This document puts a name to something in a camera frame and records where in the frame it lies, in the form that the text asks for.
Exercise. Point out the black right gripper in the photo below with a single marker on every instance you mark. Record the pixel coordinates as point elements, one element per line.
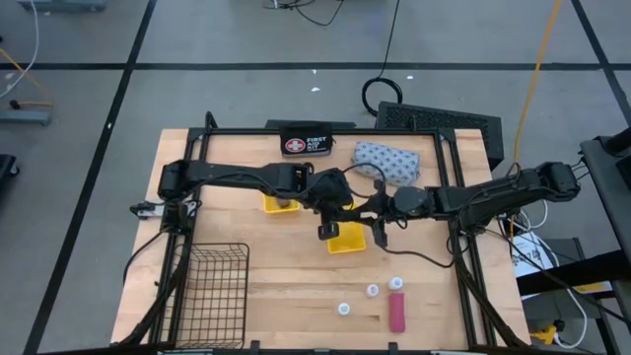
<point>384,207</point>

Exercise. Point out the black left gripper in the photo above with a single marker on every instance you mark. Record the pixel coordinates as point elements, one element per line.
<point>332,194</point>

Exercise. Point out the blue patterned striped cloth pouch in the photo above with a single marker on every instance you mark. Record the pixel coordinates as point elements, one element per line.
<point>389,163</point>

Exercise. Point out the brown case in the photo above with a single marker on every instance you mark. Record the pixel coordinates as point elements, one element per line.
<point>283,202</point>

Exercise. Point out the white bottle cap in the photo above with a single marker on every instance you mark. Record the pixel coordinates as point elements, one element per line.
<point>395,283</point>
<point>372,290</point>
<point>343,309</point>

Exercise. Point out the pink oblong case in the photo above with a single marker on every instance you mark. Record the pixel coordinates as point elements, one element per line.
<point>397,313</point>

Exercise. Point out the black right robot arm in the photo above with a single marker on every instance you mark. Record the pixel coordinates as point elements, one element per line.
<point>493,192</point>

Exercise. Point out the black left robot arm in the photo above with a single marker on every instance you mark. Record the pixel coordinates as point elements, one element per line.
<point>222,175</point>

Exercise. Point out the yellow plastic basket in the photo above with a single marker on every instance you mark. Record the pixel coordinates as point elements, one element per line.
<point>281,209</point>
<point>347,241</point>

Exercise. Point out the black first aid kit bag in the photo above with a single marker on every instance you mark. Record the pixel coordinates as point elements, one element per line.
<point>305,143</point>

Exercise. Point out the white printed papers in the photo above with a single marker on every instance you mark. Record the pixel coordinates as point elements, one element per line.
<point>530,256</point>

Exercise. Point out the yellow power plug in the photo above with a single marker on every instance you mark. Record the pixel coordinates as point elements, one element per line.
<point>544,336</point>

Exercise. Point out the black side desk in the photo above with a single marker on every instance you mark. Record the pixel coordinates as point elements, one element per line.
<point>611,187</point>

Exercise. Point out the grey floor block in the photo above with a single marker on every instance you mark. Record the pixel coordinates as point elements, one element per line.
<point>24,117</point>

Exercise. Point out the black floor object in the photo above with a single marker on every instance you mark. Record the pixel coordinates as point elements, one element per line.
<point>7,165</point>

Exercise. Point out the grey floor base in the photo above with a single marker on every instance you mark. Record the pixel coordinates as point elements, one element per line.
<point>64,5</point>

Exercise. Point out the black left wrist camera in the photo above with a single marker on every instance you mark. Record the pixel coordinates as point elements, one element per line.
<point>328,231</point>

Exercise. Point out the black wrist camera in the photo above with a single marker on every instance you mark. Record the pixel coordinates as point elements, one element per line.
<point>328,231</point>
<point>380,235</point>

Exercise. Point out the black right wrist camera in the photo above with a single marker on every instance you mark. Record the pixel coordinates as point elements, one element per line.
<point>380,235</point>

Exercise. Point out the black metal table frame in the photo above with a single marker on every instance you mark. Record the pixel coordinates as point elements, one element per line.
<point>236,131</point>

